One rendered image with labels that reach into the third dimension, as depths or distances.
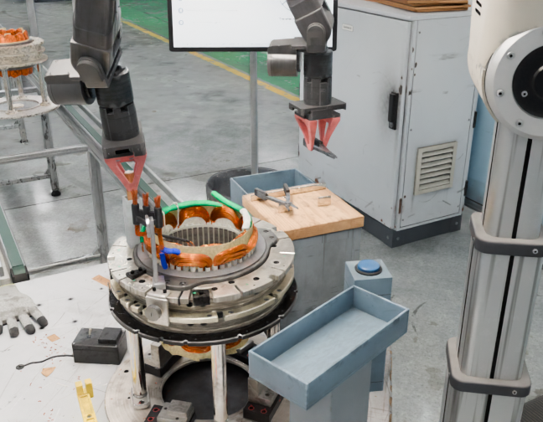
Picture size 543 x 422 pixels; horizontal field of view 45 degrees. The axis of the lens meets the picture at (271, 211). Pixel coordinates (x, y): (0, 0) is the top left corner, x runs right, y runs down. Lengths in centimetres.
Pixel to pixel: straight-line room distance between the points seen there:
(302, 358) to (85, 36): 55
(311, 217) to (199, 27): 95
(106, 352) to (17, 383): 18
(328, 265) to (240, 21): 98
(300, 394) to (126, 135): 48
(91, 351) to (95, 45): 68
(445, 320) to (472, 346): 189
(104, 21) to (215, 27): 117
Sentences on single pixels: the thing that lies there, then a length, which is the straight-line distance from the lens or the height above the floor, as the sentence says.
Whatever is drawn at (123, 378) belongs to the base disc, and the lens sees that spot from 136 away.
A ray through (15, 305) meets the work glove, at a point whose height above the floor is 80.
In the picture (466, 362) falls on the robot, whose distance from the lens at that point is 118.
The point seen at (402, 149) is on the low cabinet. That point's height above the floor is 55.
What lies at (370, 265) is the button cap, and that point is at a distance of 122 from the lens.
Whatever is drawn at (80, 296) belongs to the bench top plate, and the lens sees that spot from 168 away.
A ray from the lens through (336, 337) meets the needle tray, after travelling 105.
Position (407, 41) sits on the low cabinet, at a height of 108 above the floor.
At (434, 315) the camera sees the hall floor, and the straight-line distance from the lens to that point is 306.
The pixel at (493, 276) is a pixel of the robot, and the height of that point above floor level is 111.
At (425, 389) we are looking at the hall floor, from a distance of 263.
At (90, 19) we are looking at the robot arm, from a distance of 97.
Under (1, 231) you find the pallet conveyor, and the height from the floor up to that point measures 76.
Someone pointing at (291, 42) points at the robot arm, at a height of 140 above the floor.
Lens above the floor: 163
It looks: 24 degrees down
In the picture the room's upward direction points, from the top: straight up
